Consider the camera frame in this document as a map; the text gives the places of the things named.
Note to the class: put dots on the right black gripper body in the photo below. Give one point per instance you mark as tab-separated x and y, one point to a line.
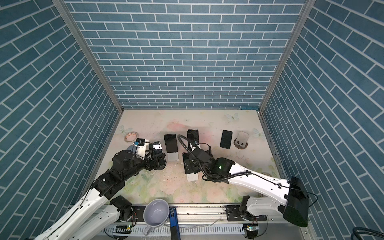
208	171

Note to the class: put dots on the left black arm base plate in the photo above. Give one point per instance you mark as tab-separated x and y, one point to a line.
136	215

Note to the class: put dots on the aluminium front rail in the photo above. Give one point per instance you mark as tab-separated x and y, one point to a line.
206	212

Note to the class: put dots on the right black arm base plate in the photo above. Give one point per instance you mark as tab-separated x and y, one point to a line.
236	213

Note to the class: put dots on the white phone stand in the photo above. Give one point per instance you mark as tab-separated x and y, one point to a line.
173	157
192	177

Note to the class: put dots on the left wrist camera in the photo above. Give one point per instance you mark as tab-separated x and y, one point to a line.
141	144

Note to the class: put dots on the roll of tape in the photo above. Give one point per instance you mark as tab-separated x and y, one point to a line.
131	137

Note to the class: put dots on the white ceramic mug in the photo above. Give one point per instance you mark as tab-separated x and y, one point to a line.
155	215

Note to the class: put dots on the blue handheld tool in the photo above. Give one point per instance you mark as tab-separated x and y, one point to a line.
174	224

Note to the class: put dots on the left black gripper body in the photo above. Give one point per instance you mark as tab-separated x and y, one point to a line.
149	166

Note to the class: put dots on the phone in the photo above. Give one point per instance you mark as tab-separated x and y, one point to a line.
193	134
226	139
189	166
171	143

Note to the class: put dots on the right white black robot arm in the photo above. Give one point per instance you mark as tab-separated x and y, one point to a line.
289	197

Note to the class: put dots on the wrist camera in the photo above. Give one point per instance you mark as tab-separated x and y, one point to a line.
141	144
194	145

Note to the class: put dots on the round black phone stand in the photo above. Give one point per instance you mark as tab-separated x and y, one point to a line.
159	165

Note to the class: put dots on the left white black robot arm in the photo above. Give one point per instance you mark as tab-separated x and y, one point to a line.
101	205

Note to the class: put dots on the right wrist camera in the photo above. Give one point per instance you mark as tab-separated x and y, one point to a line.
194	145

